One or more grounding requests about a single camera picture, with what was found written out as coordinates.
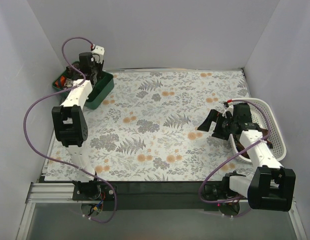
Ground floral patterned table mat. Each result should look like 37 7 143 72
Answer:
43 70 276 182

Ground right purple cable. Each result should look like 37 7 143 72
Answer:
197 98 272 216

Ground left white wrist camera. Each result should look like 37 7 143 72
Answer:
91 44 105 57

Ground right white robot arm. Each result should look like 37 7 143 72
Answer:
198 103 296 212

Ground white perforated plastic basket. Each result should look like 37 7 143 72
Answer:
231 97 287 162

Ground dark floral ties in basket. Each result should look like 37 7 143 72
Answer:
233 128 273 159

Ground green divided organizer tray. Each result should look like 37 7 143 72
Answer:
52 61 114 110

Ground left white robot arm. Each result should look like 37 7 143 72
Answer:
51 52 104 181

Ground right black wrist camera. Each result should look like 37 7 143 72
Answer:
232 102 252 124

